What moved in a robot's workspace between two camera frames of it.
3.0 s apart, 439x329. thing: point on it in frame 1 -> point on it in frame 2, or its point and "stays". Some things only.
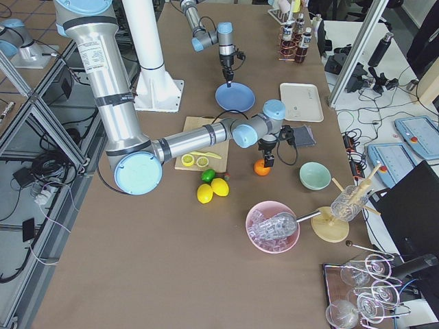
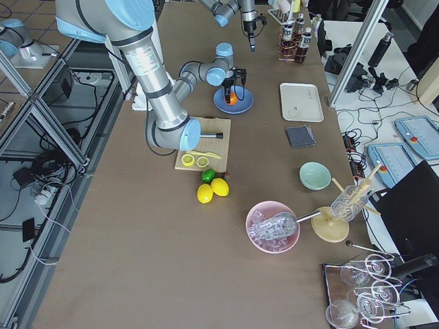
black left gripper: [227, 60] -> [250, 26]
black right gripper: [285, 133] -> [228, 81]
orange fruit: [259, 168] -> [233, 99]
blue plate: [239, 96] stays
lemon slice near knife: [202, 162] stays
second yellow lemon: [204, 193] stays
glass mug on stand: [349, 203] stays
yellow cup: [295, 6] stays
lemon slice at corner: [187, 160] stays
